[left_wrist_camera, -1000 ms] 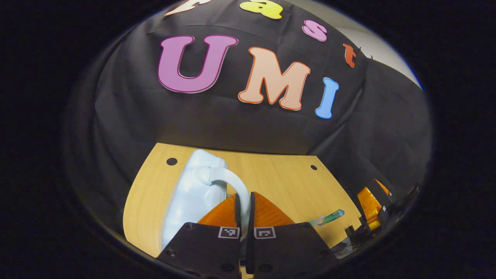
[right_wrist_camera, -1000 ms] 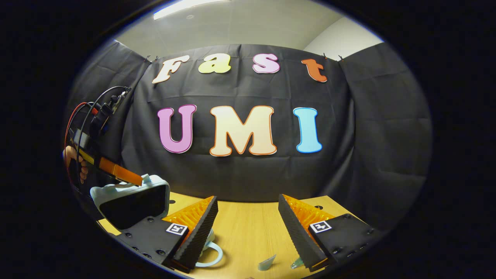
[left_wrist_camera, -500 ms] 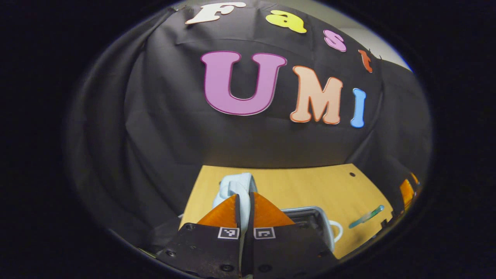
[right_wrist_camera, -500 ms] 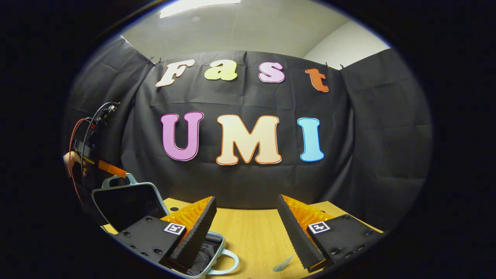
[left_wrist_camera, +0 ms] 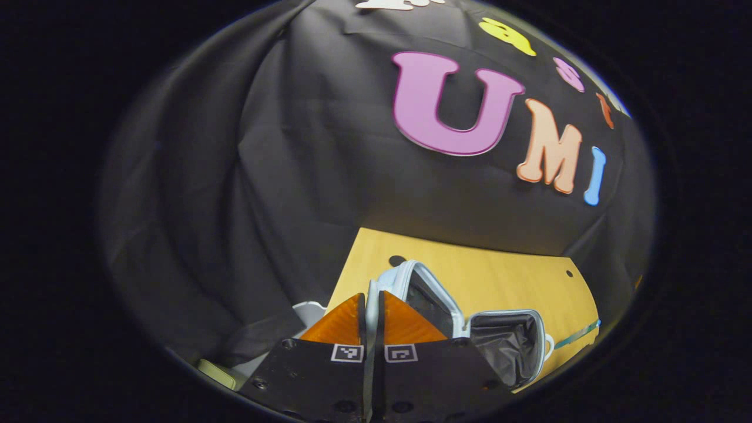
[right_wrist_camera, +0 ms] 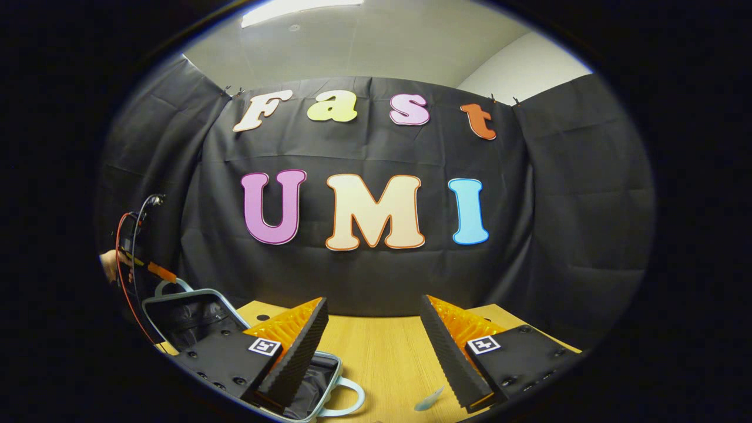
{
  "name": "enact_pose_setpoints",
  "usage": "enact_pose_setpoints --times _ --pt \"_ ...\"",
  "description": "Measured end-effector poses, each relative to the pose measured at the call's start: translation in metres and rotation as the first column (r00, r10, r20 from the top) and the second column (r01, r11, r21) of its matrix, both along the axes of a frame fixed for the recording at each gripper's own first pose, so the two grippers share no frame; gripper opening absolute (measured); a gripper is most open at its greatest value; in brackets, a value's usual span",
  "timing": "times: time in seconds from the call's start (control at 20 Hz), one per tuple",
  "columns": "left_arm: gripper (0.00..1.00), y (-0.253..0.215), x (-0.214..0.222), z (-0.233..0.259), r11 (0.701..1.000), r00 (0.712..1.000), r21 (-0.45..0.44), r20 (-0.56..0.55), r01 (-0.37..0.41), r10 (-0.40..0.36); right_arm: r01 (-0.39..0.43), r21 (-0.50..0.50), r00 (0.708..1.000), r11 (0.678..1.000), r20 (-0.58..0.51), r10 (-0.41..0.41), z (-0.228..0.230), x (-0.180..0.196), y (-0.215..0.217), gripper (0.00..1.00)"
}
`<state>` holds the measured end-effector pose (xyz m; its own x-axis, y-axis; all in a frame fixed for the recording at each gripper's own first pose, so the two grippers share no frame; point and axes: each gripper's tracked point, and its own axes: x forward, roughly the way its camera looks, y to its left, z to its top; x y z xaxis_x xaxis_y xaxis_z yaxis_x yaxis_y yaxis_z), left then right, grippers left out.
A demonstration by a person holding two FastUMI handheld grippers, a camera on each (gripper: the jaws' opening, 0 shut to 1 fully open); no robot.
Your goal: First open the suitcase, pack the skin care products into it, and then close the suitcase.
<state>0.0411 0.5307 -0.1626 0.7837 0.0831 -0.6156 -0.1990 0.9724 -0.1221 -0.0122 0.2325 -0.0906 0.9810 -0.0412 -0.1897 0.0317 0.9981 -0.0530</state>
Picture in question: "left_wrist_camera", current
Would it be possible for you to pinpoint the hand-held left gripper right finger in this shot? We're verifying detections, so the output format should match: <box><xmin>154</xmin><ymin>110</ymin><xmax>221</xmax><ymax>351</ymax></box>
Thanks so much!
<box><xmin>373</xmin><ymin>291</ymin><xmax>515</xmax><ymax>423</ymax></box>

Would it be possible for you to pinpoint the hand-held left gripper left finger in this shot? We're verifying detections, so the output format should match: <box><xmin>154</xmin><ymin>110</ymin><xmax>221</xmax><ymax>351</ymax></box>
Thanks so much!
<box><xmin>238</xmin><ymin>293</ymin><xmax>368</xmax><ymax>423</ymax></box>

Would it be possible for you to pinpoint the light blue suitcase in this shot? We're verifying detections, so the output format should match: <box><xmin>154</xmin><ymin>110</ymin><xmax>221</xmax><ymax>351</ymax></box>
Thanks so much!
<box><xmin>365</xmin><ymin>260</ymin><xmax>556</xmax><ymax>393</ymax></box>

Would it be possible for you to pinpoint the white object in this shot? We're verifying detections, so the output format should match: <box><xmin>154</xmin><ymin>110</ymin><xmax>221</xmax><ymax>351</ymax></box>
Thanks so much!
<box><xmin>292</xmin><ymin>301</ymin><xmax>327</xmax><ymax>330</ymax></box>

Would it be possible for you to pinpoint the pale green object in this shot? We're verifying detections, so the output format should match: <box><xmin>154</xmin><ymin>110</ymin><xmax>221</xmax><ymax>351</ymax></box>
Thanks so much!
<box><xmin>197</xmin><ymin>358</ymin><xmax>239</xmax><ymax>391</ymax></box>

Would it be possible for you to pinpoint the black backdrop cloth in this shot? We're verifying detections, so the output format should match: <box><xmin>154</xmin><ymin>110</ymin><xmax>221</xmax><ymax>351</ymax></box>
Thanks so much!
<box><xmin>97</xmin><ymin>0</ymin><xmax>657</xmax><ymax>377</ymax></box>

